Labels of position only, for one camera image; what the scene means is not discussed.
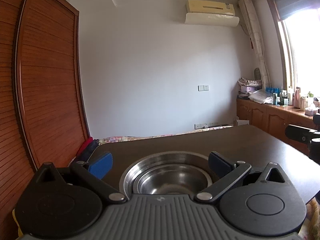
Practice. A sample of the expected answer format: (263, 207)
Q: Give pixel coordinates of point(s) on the white power strip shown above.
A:
(206, 125)

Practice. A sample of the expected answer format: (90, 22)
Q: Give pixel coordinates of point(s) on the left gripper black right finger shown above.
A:
(229, 175)

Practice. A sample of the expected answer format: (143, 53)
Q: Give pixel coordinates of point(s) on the white wall switch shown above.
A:
(202, 88)

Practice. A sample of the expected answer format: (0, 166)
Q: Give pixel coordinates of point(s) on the wall air conditioner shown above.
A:
(200, 12)

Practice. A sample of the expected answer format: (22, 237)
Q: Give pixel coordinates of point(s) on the floral bed quilt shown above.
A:
(127, 138)

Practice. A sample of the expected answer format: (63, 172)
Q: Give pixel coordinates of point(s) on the stack of magazines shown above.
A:
(247, 87)

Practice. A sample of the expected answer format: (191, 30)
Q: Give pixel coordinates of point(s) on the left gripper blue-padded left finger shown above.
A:
(92, 172)

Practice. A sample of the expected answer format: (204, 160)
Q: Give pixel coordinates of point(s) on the white paper bag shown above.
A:
(239, 122)

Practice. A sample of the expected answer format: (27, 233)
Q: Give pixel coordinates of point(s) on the wooden louvered wardrobe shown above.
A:
(42, 110)

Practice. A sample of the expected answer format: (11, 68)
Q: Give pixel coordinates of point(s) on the patterned beige curtain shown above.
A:
(253, 26)

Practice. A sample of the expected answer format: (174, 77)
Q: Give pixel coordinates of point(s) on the small steel bowl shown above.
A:
(172, 179)

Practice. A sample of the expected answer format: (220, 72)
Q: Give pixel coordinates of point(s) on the dark blue blanket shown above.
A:
(88, 151)

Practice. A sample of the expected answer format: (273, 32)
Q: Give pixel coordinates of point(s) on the large steel bowl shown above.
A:
(173, 172)

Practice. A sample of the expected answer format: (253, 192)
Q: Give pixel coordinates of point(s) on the wooden sideboard cabinet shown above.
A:
(274, 119)

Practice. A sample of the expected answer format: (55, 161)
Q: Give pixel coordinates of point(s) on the red cloth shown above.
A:
(84, 146)

